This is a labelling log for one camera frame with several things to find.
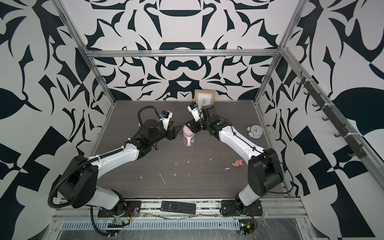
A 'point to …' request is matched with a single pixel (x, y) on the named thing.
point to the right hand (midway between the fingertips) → (188, 120)
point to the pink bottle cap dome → (187, 131)
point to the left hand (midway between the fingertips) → (176, 121)
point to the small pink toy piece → (238, 162)
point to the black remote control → (178, 207)
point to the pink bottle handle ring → (189, 139)
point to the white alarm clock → (255, 131)
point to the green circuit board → (246, 226)
